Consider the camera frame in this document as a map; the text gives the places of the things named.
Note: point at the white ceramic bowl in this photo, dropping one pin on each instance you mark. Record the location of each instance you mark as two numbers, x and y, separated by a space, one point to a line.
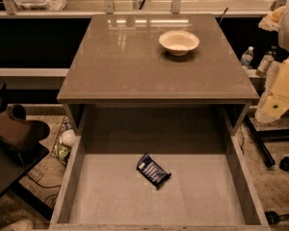
179 43

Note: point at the white round object in basket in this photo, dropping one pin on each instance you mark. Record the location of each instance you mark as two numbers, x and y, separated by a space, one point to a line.
67 138

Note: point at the grey counter cabinet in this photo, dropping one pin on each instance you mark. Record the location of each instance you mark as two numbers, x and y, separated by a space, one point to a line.
120 60

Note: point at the black side table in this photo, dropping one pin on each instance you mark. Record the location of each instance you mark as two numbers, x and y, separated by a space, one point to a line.
11 173

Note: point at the black floor stand leg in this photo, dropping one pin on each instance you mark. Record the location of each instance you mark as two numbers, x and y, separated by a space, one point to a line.
266 155

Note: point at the blue rxbar blueberry wrapper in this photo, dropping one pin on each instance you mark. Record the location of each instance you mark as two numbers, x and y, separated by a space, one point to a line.
151 171

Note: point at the wire basket with items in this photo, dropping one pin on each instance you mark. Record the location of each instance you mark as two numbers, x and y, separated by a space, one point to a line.
60 151

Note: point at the clear water bottle blue label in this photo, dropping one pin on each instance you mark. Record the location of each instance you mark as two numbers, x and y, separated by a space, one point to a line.
247 58

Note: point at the open grey top drawer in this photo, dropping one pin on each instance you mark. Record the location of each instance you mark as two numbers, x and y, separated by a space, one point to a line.
210 188

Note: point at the dark brown chair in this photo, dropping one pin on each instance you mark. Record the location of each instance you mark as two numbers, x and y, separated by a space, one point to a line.
18 135

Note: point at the white shoe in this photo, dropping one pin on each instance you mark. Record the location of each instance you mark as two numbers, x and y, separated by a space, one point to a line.
21 225

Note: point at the clear bottle dark cap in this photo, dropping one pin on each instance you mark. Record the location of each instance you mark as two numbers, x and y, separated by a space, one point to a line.
266 62

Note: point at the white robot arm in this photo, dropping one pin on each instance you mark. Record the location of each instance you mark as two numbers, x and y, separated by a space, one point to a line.
283 30

